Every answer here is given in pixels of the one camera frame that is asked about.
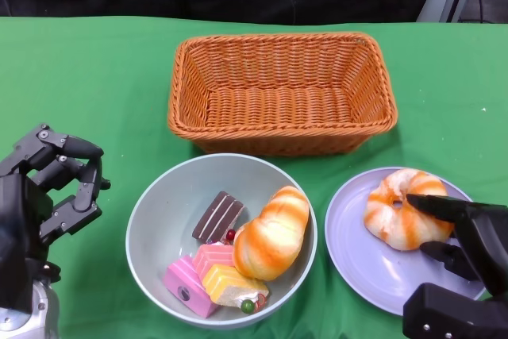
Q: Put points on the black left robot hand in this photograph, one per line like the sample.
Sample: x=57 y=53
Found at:
x=24 y=196

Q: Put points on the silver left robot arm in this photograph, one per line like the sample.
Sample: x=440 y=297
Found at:
x=39 y=307

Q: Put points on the pale green bowl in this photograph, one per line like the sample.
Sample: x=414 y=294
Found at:
x=178 y=196

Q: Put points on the salmon striped cake slice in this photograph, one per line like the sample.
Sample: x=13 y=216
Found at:
x=212 y=259

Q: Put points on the brown chocolate cake slice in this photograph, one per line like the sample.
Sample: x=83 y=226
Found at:
x=218 y=216

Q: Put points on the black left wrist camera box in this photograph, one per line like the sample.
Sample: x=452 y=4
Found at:
x=12 y=275

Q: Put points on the yellow cake slice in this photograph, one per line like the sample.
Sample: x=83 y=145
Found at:
x=226 y=283

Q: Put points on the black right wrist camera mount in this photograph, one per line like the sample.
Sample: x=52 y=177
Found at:
x=444 y=315

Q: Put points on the orange wicker basket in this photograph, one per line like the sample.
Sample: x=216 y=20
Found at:
x=278 y=109

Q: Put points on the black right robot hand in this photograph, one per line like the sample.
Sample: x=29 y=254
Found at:
x=488 y=236

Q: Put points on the lavender plate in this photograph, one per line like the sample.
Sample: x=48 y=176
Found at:
x=357 y=267

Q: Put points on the pink cake slice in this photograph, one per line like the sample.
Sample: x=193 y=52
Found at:
x=186 y=287

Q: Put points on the orange striped bread roll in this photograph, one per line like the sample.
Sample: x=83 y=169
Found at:
x=270 y=236
x=389 y=224

